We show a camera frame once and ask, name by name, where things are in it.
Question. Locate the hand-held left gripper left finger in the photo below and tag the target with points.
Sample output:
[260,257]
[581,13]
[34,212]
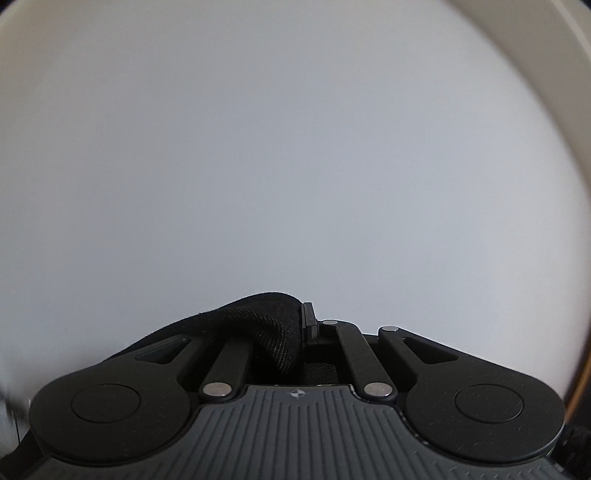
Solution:
[228,369]

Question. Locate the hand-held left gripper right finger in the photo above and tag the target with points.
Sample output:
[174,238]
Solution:
[310,330]

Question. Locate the black pants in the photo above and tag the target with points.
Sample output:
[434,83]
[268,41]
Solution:
[263,323]

